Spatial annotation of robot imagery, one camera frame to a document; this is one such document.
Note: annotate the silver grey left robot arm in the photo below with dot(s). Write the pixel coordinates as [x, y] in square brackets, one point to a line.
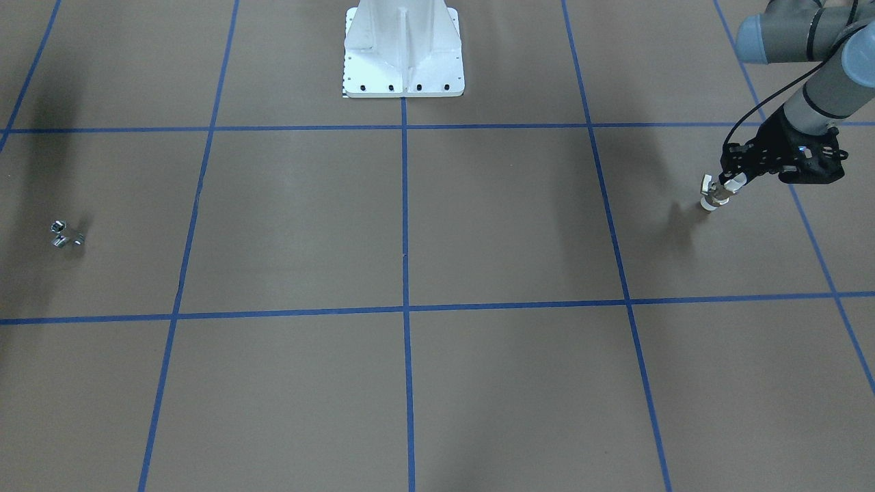
[839, 43]

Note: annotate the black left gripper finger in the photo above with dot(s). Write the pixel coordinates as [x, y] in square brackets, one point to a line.
[741, 175]
[756, 150]

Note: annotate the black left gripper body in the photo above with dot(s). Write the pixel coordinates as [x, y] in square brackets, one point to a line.
[771, 140]

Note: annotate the chrome angle pipe fitting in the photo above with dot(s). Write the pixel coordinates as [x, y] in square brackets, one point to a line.
[63, 235]

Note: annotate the white PPR valve with pipe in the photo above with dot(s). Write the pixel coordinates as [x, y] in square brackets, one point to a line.
[716, 193]

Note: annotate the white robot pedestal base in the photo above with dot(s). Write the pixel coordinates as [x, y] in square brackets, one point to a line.
[403, 49]

